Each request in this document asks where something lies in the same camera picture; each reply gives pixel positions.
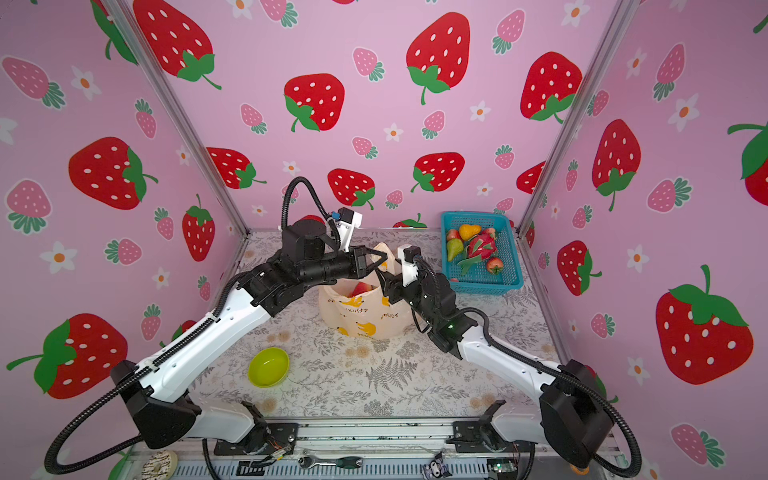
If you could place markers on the ratchet screwdriver green handle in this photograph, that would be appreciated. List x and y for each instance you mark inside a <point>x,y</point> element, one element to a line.
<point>346,463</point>

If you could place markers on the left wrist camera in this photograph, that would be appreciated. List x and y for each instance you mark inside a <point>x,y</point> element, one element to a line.
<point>346,221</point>

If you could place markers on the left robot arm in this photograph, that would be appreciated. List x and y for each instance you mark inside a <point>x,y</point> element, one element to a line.
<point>156,390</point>

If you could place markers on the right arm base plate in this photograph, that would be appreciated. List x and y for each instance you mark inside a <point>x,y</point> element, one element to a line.
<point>477,437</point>

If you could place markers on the lime green bowl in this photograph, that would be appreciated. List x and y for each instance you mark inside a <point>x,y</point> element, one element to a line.
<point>269,368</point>

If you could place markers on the teal plastic basket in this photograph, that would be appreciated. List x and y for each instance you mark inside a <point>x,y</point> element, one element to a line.
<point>479,280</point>

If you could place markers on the orange yellow fake mango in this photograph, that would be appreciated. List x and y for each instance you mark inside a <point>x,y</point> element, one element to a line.
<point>467,232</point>

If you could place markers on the translucent beige plastic bag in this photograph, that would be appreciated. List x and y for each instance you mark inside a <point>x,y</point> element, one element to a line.
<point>358,308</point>

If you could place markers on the aluminium frame rail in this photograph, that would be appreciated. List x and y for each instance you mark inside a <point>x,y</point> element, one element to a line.
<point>391,449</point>

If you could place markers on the pink fake dragon fruit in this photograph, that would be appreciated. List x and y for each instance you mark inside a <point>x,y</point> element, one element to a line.
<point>478,250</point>

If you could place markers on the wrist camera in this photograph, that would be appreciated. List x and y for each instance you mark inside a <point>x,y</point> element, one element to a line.
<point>346,221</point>
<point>406,254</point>

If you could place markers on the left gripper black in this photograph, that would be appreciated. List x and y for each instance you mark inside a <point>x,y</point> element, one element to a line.
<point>358,268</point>

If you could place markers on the white sprinkled donut toy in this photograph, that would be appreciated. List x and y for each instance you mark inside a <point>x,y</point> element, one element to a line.
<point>160,466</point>

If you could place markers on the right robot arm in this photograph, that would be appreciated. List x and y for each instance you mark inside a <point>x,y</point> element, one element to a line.
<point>576,417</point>

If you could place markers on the green fake pear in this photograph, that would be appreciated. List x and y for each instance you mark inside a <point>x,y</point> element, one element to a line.
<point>454,247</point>

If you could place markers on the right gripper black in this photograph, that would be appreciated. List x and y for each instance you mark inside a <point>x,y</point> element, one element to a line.
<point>393,285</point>

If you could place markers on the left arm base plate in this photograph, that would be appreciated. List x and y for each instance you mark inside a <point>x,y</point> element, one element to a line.
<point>264,440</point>

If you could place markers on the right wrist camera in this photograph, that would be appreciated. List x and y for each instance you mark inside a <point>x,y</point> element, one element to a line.
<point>406,254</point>

